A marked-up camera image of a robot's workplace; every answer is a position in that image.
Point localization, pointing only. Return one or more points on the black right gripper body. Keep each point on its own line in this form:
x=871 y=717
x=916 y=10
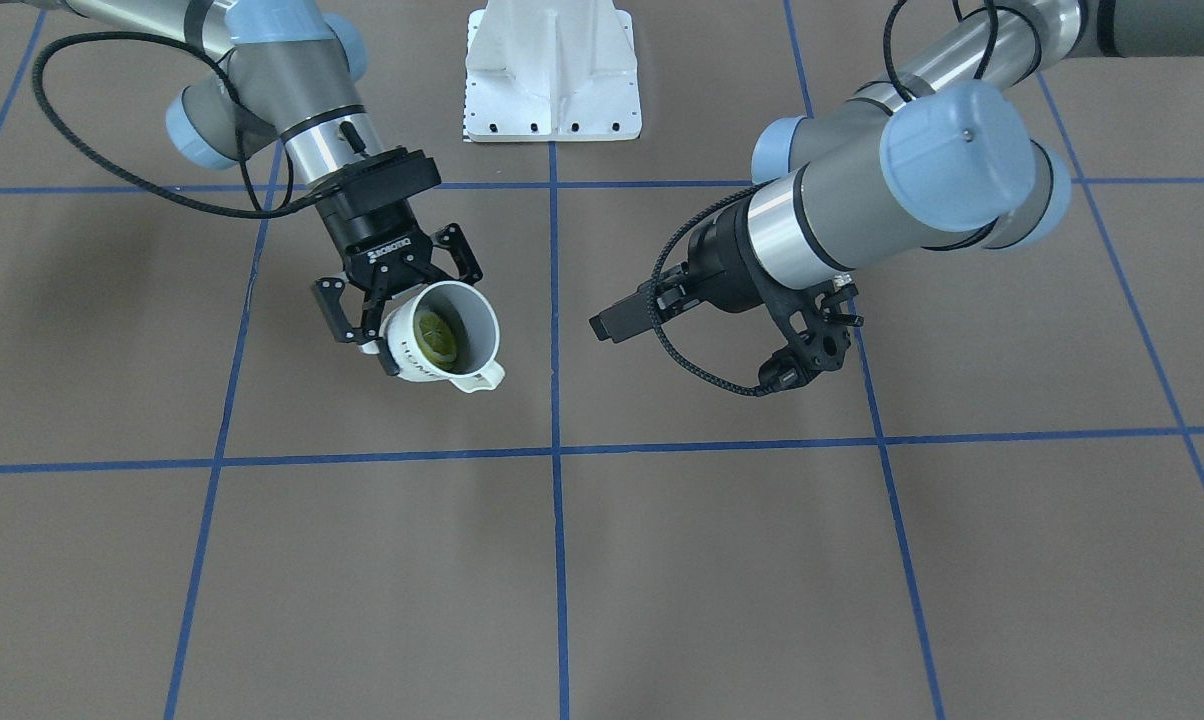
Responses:
x=374 y=238

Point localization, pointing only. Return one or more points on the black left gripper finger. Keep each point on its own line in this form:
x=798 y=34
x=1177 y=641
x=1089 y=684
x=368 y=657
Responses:
x=626 y=319

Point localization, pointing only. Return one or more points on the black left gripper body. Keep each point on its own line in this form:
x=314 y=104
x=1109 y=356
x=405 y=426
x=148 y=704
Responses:
x=722 y=262

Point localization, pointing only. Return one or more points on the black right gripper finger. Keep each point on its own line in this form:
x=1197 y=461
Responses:
x=452 y=239
x=328 y=292

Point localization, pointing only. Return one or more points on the white ceramic mug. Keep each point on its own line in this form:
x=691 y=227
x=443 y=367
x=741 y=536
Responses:
x=472 y=319

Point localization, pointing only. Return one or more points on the lemon slice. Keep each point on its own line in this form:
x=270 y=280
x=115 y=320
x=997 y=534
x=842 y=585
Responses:
x=437 y=341

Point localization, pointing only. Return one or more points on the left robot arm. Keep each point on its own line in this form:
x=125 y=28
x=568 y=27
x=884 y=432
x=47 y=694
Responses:
x=930 y=155

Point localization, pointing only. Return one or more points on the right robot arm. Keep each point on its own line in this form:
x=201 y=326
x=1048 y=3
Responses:
x=285 y=72

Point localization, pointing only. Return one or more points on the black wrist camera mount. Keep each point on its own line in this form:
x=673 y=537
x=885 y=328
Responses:
x=816 y=328

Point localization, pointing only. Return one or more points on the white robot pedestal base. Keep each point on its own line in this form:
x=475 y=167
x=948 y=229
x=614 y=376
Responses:
x=551 y=71

